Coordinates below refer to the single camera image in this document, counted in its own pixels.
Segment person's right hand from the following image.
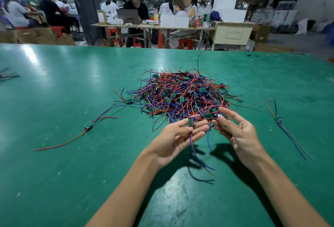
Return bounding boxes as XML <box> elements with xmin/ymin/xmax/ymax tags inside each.
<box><xmin>212</xmin><ymin>107</ymin><xmax>265</xmax><ymax>172</ymax></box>

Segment person's left hand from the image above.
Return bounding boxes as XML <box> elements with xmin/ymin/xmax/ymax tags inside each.
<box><xmin>146</xmin><ymin>118</ymin><xmax>210</xmax><ymax>170</ymax></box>

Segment small green wired circuit board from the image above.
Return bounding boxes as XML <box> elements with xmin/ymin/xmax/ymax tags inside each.
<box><xmin>188</xmin><ymin>117</ymin><xmax>216</xmax><ymax>177</ymax></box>

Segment person's right forearm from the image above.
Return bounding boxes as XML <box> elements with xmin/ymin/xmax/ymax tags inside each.
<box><xmin>248</xmin><ymin>151</ymin><xmax>330</xmax><ymax>227</ymax></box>

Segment person's left forearm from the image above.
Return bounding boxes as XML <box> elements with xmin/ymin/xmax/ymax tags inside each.
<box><xmin>86</xmin><ymin>151</ymin><xmax>161</xmax><ymax>227</ymax></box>

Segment flat brown cardboard sheet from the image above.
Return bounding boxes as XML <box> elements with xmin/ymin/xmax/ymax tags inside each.
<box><xmin>253</xmin><ymin>43</ymin><xmax>294</xmax><ymax>54</ymax></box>

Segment cream wooden cabinet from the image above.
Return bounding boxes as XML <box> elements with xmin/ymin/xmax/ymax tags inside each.
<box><xmin>211</xmin><ymin>21</ymin><xmax>255</xmax><ymax>51</ymax></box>

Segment brown cardboard box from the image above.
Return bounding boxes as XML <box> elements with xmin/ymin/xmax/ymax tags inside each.
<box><xmin>250</xmin><ymin>24</ymin><xmax>272</xmax><ymax>43</ymax></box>

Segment blue bag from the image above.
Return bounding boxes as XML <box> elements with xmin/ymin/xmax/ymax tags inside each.
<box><xmin>210</xmin><ymin>10</ymin><xmax>223</xmax><ymax>22</ymax></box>

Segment long wooden work table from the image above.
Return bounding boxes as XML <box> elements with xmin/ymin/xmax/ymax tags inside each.
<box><xmin>91</xmin><ymin>22</ymin><xmax>216</xmax><ymax>50</ymax></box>

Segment tall clear plastic bottle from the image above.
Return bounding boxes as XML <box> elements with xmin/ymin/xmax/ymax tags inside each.
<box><xmin>203</xmin><ymin>2</ymin><xmax>212</xmax><ymax>28</ymax></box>

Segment short clear plastic bottle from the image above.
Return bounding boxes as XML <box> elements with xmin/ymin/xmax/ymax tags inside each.
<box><xmin>198</xmin><ymin>5</ymin><xmax>205</xmax><ymax>27</ymax></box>

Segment white cardboard boxes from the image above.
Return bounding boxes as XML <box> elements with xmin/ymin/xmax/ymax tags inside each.
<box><xmin>160</xmin><ymin>15</ymin><xmax>190</xmax><ymax>29</ymax></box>

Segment white foam boards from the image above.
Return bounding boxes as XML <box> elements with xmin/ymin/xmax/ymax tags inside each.
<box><xmin>212</xmin><ymin>0</ymin><xmax>247</xmax><ymax>23</ymax></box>

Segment white sack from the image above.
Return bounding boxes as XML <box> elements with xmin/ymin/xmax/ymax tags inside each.
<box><xmin>295</xmin><ymin>18</ymin><xmax>309</xmax><ymax>36</ymax></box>

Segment grey laptop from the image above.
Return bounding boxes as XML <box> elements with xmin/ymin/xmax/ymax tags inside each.
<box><xmin>116</xmin><ymin>9</ymin><xmax>140</xmax><ymax>25</ymax></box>

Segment small brown upright box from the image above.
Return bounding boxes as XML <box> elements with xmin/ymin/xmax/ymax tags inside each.
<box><xmin>97</xmin><ymin>10</ymin><xmax>108</xmax><ymax>24</ymax></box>

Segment dark building pillar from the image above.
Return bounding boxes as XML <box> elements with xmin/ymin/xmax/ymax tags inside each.
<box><xmin>66</xmin><ymin>0</ymin><xmax>103</xmax><ymax>46</ymax></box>

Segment row of brown cardboard boxes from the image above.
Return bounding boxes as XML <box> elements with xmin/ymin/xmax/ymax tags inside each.
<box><xmin>0</xmin><ymin>27</ymin><xmax>76</xmax><ymax>46</ymax></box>

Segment pile of wired circuit boards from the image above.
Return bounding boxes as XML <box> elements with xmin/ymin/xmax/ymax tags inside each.
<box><xmin>126</xmin><ymin>51</ymin><xmax>263</xmax><ymax>132</ymax></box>

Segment green board with blue wires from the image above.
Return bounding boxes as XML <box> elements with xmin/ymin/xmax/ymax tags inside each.
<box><xmin>267</xmin><ymin>100</ymin><xmax>313</xmax><ymax>161</ymax></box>

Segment green board with short wires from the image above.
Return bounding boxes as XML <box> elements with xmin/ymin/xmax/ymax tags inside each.
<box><xmin>113</xmin><ymin>87</ymin><xmax>134</xmax><ymax>105</ymax></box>

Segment green board with long wires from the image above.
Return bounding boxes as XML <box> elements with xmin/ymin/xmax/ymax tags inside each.
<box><xmin>33</xmin><ymin>102</ymin><xmax>127</xmax><ymax>152</ymax></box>

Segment loose dark wires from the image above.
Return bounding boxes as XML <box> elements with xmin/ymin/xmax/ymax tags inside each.
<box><xmin>0</xmin><ymin>67</ymin><xmax>21</xmax><ymax>82</ymax></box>

